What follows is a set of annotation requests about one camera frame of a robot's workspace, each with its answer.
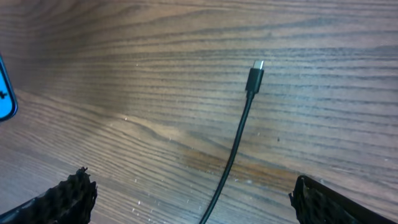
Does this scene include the black USB charging cable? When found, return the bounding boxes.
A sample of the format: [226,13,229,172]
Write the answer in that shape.
[198,60,265,224]

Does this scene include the blue Galaxy smartphone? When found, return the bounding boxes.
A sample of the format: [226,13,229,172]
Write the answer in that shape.
[1,57,18,122]

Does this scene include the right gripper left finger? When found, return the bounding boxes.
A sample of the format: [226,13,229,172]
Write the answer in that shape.
[1,167,98,224]

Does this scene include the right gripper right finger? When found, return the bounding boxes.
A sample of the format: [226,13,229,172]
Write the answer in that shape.
[289,175,395,224]

